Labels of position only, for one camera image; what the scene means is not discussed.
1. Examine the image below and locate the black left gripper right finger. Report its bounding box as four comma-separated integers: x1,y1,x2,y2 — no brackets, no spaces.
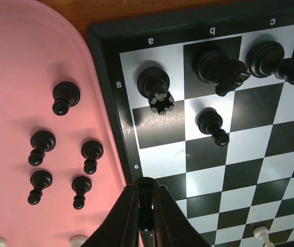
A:
153,185,210,246

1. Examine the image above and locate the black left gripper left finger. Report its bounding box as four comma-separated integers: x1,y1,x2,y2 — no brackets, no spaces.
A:
82,185,139,247

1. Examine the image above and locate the white pawn on board left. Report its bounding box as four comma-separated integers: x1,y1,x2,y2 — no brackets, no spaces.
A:
253,226,274,247

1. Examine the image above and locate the black pawn on board left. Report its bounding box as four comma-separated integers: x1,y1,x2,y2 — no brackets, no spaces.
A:
197,110,230,147

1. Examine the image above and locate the pink plastic tray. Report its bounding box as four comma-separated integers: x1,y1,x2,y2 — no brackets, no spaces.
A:
0,1,125,246

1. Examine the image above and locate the black white chessboard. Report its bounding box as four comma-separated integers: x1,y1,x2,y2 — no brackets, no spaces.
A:
87,1,294,246

